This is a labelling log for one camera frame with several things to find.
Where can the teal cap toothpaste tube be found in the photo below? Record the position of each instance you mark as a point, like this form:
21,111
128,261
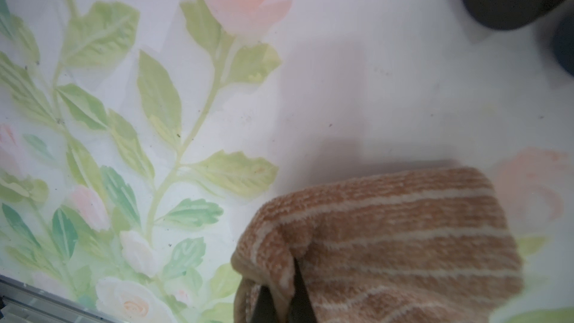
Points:
562,44

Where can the aluminium front rail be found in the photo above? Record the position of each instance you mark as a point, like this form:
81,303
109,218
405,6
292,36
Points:
23,303

